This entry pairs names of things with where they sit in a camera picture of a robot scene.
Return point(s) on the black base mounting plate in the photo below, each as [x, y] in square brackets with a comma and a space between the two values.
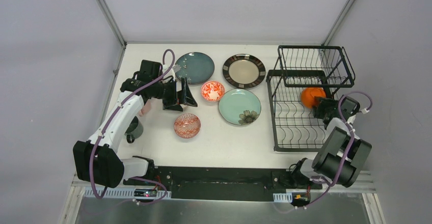
[228, 184]

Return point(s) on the orange bowl white inside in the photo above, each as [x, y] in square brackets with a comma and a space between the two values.
[310, 96]

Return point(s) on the dark blue plate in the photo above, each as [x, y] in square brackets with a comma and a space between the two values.
[195, 67]

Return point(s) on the black wire dish rack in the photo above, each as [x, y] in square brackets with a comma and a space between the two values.
[299, 67]

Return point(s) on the orange floral pattern bowl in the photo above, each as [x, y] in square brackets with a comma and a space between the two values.
[212, 91]

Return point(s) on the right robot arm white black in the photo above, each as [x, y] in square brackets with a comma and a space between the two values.
[342, 156]

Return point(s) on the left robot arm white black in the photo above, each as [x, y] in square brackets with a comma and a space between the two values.
[96, 158]

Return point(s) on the dark green mug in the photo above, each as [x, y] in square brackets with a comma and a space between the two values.
[134, 130]

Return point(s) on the pink cup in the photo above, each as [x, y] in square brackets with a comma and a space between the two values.
[145, 109]

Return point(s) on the teal flower plate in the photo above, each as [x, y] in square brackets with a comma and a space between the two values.
[240, 107]

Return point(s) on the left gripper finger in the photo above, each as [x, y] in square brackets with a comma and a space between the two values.
[185, 90]
[186, 100]

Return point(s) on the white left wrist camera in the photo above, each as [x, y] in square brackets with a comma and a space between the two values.
[150, 70]

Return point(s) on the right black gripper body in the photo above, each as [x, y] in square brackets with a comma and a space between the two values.
[326, 106]

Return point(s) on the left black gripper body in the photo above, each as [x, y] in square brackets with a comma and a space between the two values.
[173, 95]

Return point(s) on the black striped rim plate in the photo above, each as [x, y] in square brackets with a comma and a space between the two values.
[244, 71]

